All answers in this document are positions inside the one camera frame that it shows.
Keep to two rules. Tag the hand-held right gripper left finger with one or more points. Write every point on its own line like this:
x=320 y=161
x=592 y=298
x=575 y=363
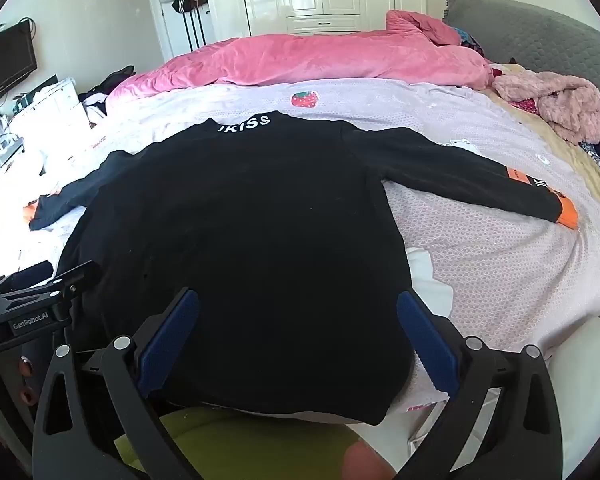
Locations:
x=167 y=340

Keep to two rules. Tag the black sweater with orange cuffs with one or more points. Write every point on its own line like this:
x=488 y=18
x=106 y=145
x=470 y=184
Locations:
x=255 y=235

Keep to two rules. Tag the pink quilt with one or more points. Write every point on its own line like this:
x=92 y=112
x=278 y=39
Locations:
x=305 y=60

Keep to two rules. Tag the white drawer cabinet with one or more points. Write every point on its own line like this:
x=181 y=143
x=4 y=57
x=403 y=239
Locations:
x=50 y=115

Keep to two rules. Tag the black television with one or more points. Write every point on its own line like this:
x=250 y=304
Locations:
x=5 y=65

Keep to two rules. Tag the white glossy object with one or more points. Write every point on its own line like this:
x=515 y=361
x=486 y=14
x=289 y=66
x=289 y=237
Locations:
x=590 y=385

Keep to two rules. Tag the lilac strawberry printed bedsheet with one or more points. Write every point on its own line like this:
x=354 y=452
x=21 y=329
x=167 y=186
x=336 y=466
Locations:
x=480 y=260

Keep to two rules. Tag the pink fluffy garment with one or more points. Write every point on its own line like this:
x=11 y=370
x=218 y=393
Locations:
x=565 y=100

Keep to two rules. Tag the dark clothes pile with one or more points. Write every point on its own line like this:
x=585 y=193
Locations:
x=112 y=82

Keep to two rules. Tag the cluttered white desk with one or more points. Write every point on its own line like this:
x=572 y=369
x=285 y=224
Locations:
x=0 y=160

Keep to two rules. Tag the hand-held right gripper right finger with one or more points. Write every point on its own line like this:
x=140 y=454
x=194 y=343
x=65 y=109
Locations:
x=427 y=340

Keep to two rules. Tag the green cloth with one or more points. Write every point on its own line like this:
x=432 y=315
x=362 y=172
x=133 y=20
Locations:
x=230 y=440

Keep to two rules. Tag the white door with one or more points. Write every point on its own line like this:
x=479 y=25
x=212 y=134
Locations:
x=225 y=10

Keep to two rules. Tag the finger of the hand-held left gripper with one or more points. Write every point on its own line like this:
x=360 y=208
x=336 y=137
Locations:
x=75 y=275
x=27 y=275

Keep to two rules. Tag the grey quilted headboard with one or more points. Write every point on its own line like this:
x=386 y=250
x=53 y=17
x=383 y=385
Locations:
x=530 y=40

